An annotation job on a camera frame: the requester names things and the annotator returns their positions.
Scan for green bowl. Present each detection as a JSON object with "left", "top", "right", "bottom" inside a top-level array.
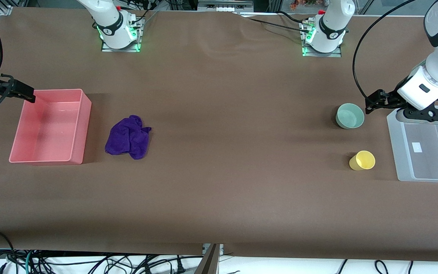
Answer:
[{"left": 335, "top": 103, "right": 365, "bottom": 130}]

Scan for yellow cup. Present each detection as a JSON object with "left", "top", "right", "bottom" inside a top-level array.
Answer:
[{"left": 349, "top": 150, "right": 376, "bottom": 171}]

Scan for purple cloth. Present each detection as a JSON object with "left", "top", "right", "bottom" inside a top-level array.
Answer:
[{"left": 105, "top": 115, "right": 152, "bottom": 160}]

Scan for pink plastic bin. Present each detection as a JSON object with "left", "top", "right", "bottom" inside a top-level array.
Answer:
[{"left": 9, "top": 89, "right": 92, "bottom": 165}]

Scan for translucent plastic bin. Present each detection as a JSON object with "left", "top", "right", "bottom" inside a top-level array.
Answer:
[{"left": 386, "top": 106, "right": 438, "bottom": 183}]

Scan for orange background objects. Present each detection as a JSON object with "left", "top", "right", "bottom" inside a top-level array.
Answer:
[{"left": 289, "top": 0, "right": 318, "bottom": 10}]

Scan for brown table cover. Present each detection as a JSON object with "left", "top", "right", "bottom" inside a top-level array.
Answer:
[{"left": 0, "top": 7, "right": 438, "bottom": 263}]

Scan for grey table leg profile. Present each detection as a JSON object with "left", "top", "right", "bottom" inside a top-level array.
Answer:
[{"left": 193, "top": 244, "right": 224, "bottom": 274}]

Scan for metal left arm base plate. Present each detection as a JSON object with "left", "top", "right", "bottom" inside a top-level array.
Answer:
[{"left": 302, "top": 21, "right": 342, "bottom": 58}]

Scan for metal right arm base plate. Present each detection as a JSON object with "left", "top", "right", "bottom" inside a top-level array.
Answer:
[{"left": 101, "top": 17, "right": 142, "bottom": 53}]

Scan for short black table cable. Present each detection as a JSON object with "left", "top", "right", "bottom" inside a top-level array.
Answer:
[{"left": 278, "top": 11, "right": 311, "bottom": 24}]

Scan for long black table cable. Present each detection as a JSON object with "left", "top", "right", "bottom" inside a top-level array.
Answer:
[{"left": 234, "top": 13, "right": 313, "bottom": 35}]

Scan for thin grey base cable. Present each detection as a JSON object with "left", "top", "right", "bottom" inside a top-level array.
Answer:
[{"left": 133, "top": 10, "right": 160, "bottom": 29}]

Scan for metal rail with connectors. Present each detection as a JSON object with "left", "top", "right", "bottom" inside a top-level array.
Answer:
[{"left": 198, "top": 0, "right": 254, "bottom": 12}]

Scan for black floor cable bundle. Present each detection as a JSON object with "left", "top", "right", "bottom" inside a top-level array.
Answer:
[{"left": 33, "top": 254, "right": 189, "bottom": 274}]

